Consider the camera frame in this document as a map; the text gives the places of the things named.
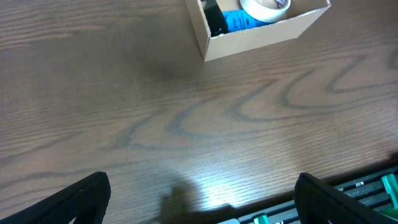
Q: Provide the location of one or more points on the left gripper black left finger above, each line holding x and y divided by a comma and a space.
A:
83, 202

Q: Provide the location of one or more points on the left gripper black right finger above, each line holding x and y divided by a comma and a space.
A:
317, 202

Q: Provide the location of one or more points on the brown cardboard box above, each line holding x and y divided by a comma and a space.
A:
300, 15

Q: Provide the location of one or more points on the white tape roll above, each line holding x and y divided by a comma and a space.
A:
264, 13

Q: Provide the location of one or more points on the blue plastic case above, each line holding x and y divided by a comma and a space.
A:
241, 20

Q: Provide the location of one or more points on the black cone-shaped tool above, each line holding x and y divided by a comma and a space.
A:
215, 18

